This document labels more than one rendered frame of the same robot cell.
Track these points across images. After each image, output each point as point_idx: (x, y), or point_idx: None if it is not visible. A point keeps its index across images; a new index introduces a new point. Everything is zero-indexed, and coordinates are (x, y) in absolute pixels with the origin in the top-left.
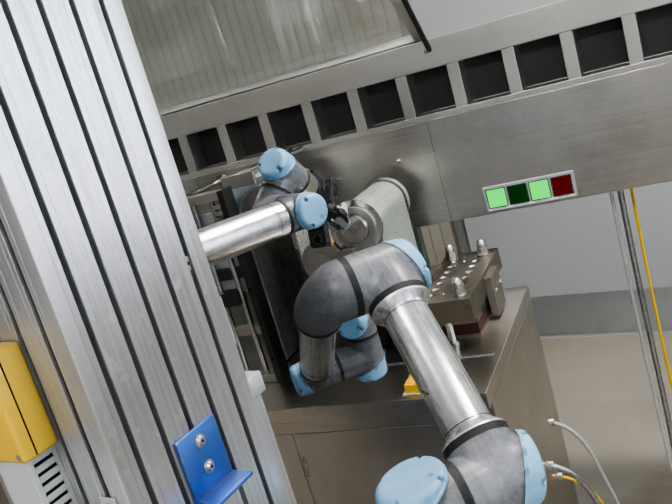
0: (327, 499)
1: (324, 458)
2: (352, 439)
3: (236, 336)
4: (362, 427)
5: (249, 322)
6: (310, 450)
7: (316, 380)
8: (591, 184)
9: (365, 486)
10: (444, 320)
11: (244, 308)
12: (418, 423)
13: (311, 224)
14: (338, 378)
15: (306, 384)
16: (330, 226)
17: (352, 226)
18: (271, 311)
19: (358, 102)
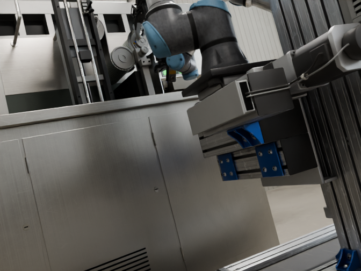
0: (166, 160)
1: (164, 131)
2: (180, 117)
3: (85, 79)
4: (185, 109)
5: (95, 71)
6: (156, 127)
7: (190, 53)
8: (199, 70)
9: (187, 147)
10: (187, 86)
11: (93, 62)
12: None
13: None
14: (189, 64)
15: (183, 57)
16: (139, 30)
17: (142, 38)
18: (88, 85)
19: (103, 20)
